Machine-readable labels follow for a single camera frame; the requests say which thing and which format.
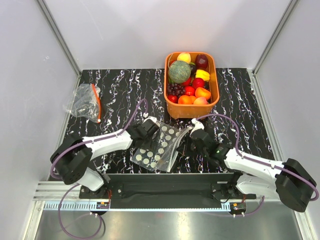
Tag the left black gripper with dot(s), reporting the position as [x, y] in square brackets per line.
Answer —
[145, 146]

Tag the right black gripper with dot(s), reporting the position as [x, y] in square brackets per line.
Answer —
[184, 149]

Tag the polka dot zip bag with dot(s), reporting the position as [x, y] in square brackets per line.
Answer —
[160, 153]

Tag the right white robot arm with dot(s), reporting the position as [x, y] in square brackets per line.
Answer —
[287, 180]

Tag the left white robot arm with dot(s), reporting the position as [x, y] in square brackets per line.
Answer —
[70, 162]

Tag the crumpled orange zip bag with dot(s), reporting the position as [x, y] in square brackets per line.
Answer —
[85, 102]

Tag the orange plastic basket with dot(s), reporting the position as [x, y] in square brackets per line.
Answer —
[184, 111]

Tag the pink orange peach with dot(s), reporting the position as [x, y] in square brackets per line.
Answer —
[200, 101]

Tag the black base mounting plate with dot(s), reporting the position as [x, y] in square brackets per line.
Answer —
[168, 192]

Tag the orange tangerine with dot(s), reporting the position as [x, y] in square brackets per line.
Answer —
[186, 99]

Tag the small red cherry fruit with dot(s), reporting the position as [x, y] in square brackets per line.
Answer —
[173, 98]

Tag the orange bell pepper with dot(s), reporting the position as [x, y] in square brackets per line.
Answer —
[202, 92]

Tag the red tomato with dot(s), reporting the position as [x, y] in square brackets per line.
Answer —
[189, 91]

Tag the purple grape bunch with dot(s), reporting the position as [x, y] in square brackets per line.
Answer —
[175, 89]

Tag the red pomegranate fruit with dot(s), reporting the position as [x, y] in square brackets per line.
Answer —
[198, 83]

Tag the yellow bell pepper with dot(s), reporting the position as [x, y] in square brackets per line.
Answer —
[202, 74]

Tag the green netted melon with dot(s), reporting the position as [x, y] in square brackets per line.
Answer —
[179, 71]

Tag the dark purple plum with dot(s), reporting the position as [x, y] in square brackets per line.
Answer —
[193, 68]

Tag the dark red apple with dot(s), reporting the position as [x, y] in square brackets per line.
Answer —
[201, 61]

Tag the yellow red peach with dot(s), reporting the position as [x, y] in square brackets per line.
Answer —
[185, 57]

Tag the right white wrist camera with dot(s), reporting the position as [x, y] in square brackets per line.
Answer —
[197, 125]

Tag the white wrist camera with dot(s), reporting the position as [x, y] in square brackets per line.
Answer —
[197, 125]
[151, 118]

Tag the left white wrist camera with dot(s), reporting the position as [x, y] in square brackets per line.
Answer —
[151, 118]

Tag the white slotted cable duct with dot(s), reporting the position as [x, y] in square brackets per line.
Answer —
[77, 206]

